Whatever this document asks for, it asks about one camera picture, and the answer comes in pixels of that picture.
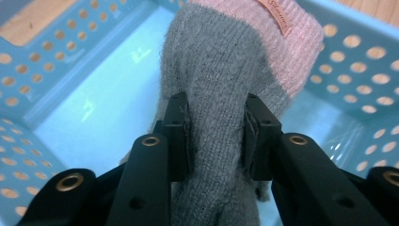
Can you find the grey glove with pink cuff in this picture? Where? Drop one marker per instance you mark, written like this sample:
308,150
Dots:
216,78

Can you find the light blue perforated plastic basket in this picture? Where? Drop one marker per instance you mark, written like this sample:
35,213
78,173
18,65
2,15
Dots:
94,103

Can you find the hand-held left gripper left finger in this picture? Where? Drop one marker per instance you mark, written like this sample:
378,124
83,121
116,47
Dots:
150,175

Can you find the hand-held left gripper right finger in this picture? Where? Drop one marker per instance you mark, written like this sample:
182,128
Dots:
313,182

